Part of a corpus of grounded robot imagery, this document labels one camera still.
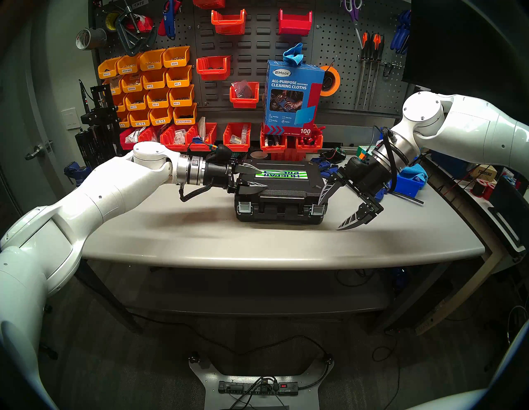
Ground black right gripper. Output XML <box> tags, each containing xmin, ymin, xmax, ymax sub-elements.
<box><xmin>317</xmin><ymin>155</ymin><xmax>392</xmax><ymax>231</ymax></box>

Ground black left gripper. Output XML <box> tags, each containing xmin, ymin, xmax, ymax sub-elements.
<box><xmin>203</xmin><ymin>160</ymin><xmax>269</xmax><ymax>195</ymax></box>

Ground black plastic tool box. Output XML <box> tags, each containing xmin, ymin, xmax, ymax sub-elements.
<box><xmin>234</xmin><ymin>159</ymin><xmax>331</xmax><ymax>225</ymax></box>

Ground brown cardboard box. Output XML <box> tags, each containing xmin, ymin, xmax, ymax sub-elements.
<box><xmin>471</xmin><ymin>163</ymin><xmax>499</xmax><ymax>181</ymax></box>

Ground blue plastic bin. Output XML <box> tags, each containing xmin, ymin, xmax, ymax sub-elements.
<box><xmin>392</xmin><ymin>165</ymin><xmax>428</xmax><ymax>198</ymax></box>

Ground blue yellow bar clamp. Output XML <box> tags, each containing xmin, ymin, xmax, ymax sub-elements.
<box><xmin>374</xmin><ymin>182</ymin><xmax>425</xmax><ymax>205</ymax></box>

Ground blue microfiber cloth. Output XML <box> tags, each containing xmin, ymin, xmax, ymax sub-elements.
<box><xmin>399</xmin><ymin>163</ymin><xmax>429</xmax><ymax>182</ymax></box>
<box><xmin>283</xmin><ymin>43</ymin><xmax>305</xmax><ymax>67</ymax></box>

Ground blue cleaning cloths carton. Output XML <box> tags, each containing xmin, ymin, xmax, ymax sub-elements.
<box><xmin>264</xmin><ymin>59</ymin><xmax>326</xmax><ymax>135</ymax></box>

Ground dark blue storage crate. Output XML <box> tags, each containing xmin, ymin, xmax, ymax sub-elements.
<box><xmin>431</xmin><ymin>151</ymin><xmax>469</xmax><ymax>179</ymax></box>

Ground orange tape roll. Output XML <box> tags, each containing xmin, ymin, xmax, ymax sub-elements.
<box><xmin>319</xmin><ymin>65</ymin><xmax>342</xmax><ymax>98</ymax></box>

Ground side table with wooden legs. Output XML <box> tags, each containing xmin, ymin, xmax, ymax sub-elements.
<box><xmin>413</xmin><ymin>153</ymin><xmax>529</xmax><ymax>336</ymax></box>

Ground black screwdriver holder rack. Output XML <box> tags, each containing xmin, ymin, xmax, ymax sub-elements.
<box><xmin>359</xmin><ymin>59</ymin><xmax>405</xmax><ymax>78</ymax></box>

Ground orange black screwdriver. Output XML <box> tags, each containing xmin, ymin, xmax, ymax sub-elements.
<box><xmin>364</xmin><ymin>33</ymin><xmax>378</xmax><ymax>110</ymax></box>
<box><xmin>356</xmin><ymin>32</ymin><xmax>369</xmax><ymax>110</ymax></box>
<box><xmin>372</xmin><ymin>34</ymin><xmax>385</xmax><ymax>109</ymax></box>

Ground black flat equipment case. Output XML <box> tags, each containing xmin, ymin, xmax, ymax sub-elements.
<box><xmin>488</xmin><ymin>178</ymin><xmax>529</xmax><ymax>259</ymax></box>

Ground black metal stand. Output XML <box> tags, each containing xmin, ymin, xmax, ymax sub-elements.
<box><xmin>75</xmin><ymin>80</ymin><xmax>123</xmax><ymax>166</ymax></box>

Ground blue hanging hand clamps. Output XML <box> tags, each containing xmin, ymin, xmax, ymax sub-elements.
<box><xmin>390</xmin><ymin>10</ymin><xmax>412</xmax><ymax>55</ymax></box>

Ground blue bench vise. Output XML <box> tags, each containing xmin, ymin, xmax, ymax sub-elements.
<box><xmin>64</xmin><ymin>161</ymin><xmax>95</xmax><ymax>186</ymax></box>

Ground blue red hand cutter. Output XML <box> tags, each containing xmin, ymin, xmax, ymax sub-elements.
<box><xmin>158</xmin><ymin>0</ymin><xmax>182</xmax><ymax>41</ymax></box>

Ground dark grey metal clamp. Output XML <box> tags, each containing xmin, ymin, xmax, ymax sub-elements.
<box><xmin>114</xmin><ymin>3</ymin><xmax>158</xmax><ymax>57</ymax></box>

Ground red white tape roll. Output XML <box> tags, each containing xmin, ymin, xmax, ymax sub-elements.
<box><xmin>131</xmin><ymin>14</ymin><xmax>155</xmax><ymax>34</ymax></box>

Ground black power strip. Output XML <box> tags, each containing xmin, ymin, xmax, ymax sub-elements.
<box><xmin>218</xmin><ymin>380</ymin><xmax>299</xmax><ymax>397</ymax></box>

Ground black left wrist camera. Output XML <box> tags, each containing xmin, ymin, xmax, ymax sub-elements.
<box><xmin>205</xmin><ymin>143</ymin><xmax>233</xmax><ymax>164</ymax></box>

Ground black electronics module with wires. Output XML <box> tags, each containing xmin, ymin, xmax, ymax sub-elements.
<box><xmin>320</xmin><ymin>148</ymin><xmax>348</xmax><ymax>164</ymax></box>

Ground left arm braided black cable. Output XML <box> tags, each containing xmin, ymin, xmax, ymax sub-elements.
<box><xmin>179</xmin><ymin>184</ymin><xmax>214</xmax><ymax>203</ymax></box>

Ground arm braided black cable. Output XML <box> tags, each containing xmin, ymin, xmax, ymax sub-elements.
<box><xmin>378</xmin><ymin>127</ymin><xmax>400</xmax><ymax>193</ymax></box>
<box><xmin>179</xmin><ymin>184</ymin><xmax>214</xmax><ymax>203</ymax></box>

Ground right arm braided black cable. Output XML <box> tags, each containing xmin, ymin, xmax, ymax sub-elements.
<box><xmin>378</xmin><ymin>127</ymin><xmax>400</xmax><ymax>193</ymax></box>

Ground dark workbench frame with shelf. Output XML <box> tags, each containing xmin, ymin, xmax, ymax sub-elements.
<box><xmin>76</xmin><ymin>258</ymin><xmax>455</xmax><ymax>335</ymax></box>

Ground black floor power cable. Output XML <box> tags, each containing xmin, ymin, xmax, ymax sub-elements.
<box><xmin>128</xmin><ymin>312</ymin><xmax>333</xmax><ymax>366</ymax></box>

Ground purple handled scissors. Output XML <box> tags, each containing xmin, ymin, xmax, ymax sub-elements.
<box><xmin>341</xmin><ymin>0</ymin><xmax>363</xmax><ymax>22</ymax></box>

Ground white wall switch plate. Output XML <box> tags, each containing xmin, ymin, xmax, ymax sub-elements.
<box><xmin>61</xmin><ymin>107</ymin><xmax>80</xmax><ymax>131</ymax></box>

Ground grey duct tape roll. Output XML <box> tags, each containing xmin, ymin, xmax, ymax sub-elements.
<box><xmin>75</xmin><ymin>27</ymin><xmax>107</xmax><ymax>51</ymax></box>

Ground silver door lever handle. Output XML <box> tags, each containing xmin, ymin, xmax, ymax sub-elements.
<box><xmin>25</xmin><ymin>141</ymin><xmax>54</xmax><ymax>161</ymax></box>

